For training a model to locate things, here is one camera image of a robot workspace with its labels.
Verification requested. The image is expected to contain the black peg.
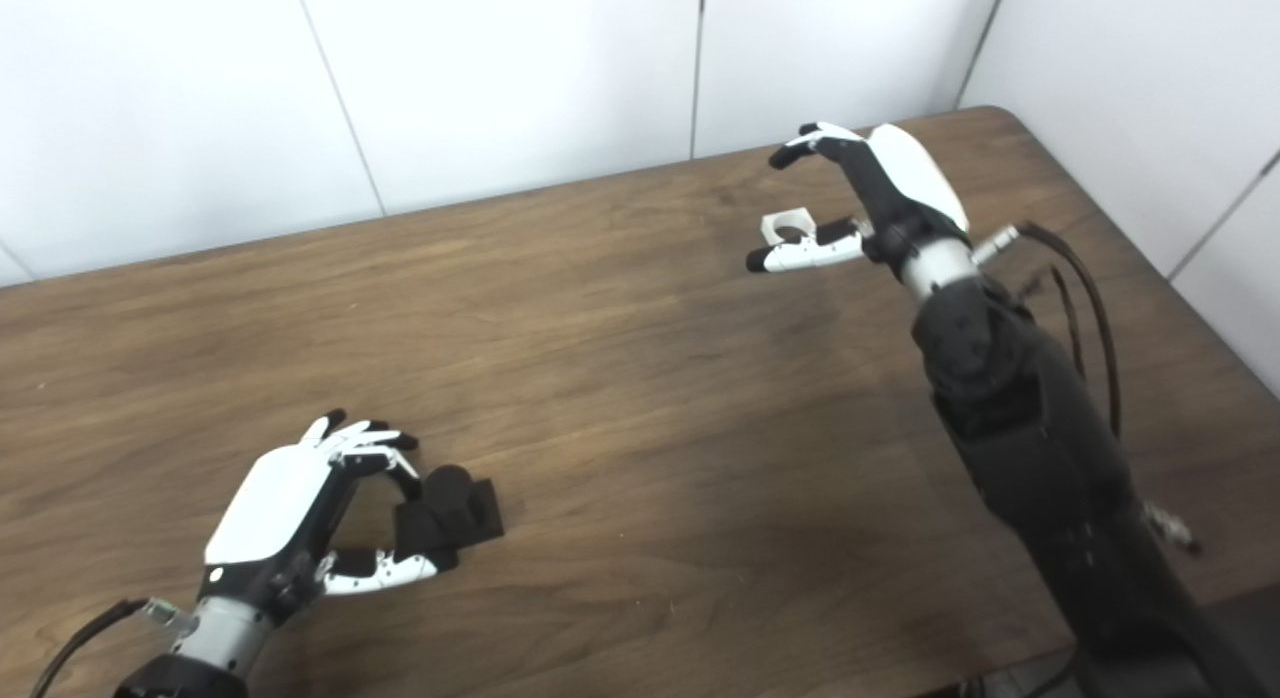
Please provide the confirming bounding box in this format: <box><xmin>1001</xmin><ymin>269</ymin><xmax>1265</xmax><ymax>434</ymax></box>
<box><xmin>393</xmin><ymin>464</ymin><xmax>506</xmax><ymax>572</ymax></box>

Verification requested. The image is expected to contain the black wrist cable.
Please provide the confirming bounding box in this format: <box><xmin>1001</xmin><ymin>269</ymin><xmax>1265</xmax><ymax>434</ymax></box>
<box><xmin>28</xmin><ymin>597</ymin><xmax>193</xmax><ymax>698</ymax></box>
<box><xmin>974</xmin><ymin>220</ymin><xmax>1124</xmax><ymax>441</ymax></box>

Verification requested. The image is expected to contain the white square piece with hole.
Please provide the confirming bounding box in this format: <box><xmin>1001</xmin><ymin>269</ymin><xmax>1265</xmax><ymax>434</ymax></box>
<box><xmin>760</xmin><ymin>206</ymin><xmax>817</xmax><ymax>248</ymax></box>

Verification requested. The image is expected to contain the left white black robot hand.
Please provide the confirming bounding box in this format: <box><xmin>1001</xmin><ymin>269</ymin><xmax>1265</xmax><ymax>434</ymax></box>
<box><xmin>198</xmin><ymin>409</ymin><xmax>461</xmax><ymax>619</ymax></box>

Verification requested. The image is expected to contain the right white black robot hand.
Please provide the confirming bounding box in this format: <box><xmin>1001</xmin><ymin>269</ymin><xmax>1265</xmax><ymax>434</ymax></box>
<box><xmin>745</xmin><ymin>121</ymin><xmax>973</xmax><ymax>276</ymax></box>

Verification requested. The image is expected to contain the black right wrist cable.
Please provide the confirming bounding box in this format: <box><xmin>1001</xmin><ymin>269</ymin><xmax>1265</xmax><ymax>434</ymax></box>
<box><xmin>974</xmin><ymin>220</ymin><xmax>1124</xmax><ymax>441</ymax></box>

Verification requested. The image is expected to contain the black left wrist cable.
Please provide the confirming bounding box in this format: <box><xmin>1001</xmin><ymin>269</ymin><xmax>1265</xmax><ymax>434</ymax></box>
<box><xmin>28</xmin><ymin>597</ymin><xmax>193</xmax><ymax>698</ymax></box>

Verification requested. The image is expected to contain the thin black wire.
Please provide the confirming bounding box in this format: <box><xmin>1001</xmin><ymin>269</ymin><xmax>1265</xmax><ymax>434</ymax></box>
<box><xmin>1048</xmin><ymin>266</ymin><xmax>1089</xmax><ymax>381</ymax></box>

